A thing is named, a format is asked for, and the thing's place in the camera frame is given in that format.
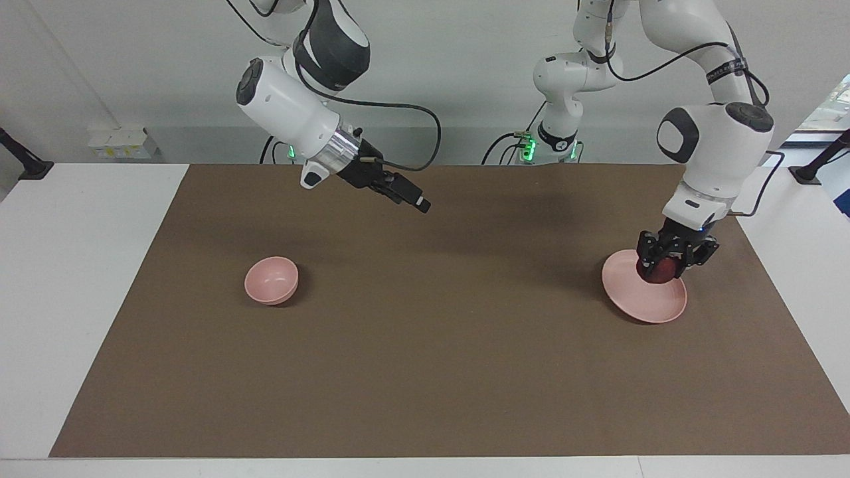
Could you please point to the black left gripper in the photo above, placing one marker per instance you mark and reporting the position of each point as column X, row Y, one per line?
column 687, row 234

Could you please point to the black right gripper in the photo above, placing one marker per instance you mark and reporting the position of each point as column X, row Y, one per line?
column 362, row 171

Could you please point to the dark red apple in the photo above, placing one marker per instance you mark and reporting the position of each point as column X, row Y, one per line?
column 659, row 272

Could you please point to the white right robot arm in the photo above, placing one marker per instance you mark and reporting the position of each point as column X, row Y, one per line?
column 285, row 99

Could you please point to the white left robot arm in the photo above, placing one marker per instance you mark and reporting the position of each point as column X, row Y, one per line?
column 724, row 146

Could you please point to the pink plate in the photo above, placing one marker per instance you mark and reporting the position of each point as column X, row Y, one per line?
column 654, row 300

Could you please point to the pink bowl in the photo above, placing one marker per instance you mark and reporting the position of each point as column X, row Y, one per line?
column 271, row 282

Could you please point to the brown table mat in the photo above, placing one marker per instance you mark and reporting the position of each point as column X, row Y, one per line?
column 431, row 332

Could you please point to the black clamp stand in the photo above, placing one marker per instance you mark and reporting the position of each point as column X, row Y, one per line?
column 818, row 164
column 23, row 162

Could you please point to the blue object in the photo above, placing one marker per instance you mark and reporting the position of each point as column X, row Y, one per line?
column 840, row 196

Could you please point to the white wall power strip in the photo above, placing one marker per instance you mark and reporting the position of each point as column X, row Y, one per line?
column 123, row 143

